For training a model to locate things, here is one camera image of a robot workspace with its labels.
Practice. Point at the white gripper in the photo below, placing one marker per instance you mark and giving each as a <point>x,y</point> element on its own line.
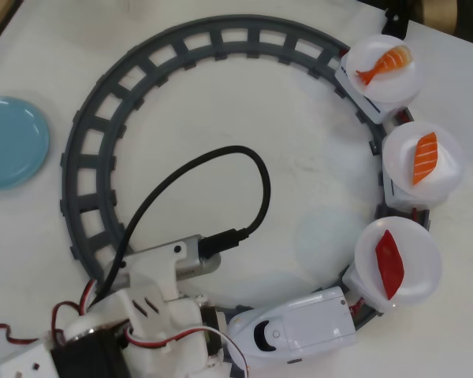
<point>212,315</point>

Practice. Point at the red tuna toy sushi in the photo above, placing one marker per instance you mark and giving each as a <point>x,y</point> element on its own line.
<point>390,264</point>

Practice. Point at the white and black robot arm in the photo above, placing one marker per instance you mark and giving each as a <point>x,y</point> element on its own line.
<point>83,354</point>

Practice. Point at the white Shinkansen toy locomotive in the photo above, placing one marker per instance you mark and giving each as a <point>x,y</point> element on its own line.
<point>311,319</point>

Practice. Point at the blue round dish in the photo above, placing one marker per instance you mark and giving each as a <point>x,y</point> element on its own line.
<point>8,141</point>

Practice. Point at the orange salmon toy sushi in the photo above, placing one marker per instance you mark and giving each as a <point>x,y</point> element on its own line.
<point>423,157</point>

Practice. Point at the orange shrimp toy sushi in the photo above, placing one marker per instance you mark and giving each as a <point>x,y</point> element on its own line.
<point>390,59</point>

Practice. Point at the grey circular toy train track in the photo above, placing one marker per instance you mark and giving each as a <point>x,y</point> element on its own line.
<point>83,165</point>

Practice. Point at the white toy train car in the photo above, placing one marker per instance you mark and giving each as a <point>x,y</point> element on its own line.
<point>396,199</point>
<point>356,281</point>
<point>368,108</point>

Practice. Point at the white round plastic plate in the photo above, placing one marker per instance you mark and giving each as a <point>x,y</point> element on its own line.
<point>398,157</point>
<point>394,87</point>
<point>418,252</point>

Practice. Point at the black table clamp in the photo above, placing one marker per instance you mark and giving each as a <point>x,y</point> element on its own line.
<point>396,27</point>

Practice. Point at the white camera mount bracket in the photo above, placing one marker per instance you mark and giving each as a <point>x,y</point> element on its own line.
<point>150,271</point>

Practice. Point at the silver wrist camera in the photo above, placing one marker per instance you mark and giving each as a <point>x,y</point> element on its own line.
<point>193,260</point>

